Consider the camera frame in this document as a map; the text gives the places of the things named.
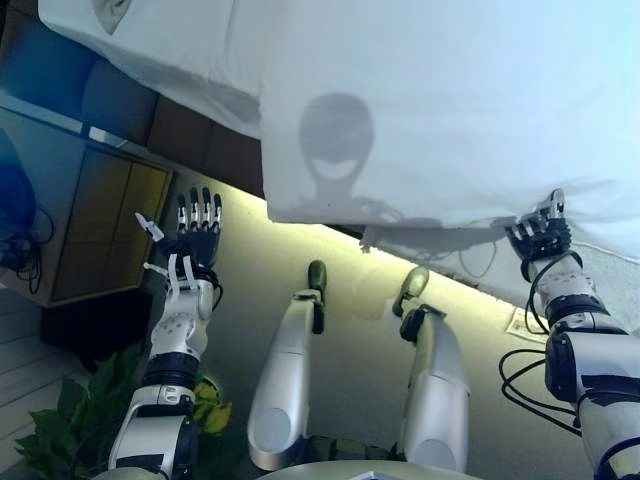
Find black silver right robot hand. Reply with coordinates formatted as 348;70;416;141
504;188;574;263

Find beige pillow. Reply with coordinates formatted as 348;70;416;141
91;0;132;36

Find silver left robot leg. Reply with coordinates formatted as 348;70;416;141
246;289;327;475

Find silver right robot leg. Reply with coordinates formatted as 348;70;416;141
399;303;472;475

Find silver robot leg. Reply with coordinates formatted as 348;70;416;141
246;289;327;475
399;303;472;475

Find white fitted bed sheet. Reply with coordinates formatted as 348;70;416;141
37;0;265;140

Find black tangled cables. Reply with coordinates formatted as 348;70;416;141
0;198;57;297

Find brown upholstered bed frame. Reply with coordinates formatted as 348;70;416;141
0;0;367;237

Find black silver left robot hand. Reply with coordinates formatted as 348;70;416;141
134;185;224;282

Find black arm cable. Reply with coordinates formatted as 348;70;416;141
194;267;225;322
498;258;585;432

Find black box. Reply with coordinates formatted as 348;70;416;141
38;286;157;375

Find dark robot foot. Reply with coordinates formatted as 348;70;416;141
391;265;432;317
305;259;329;297

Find white duvet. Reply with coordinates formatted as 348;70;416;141
227;0;640;237

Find wooden nightstand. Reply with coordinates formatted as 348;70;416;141
0;106;175;310

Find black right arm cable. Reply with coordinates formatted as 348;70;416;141
498;258;585;432

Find dark left robot foot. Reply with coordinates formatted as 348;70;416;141
305;259;329;297

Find green leafy plant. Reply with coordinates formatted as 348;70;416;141
13;343;252;480

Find silver robot torso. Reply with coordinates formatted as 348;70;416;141
248;433;482;480

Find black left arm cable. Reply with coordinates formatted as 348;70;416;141
194;267;225;322

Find dark right robot foot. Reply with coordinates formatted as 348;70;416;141
391;265;432;317

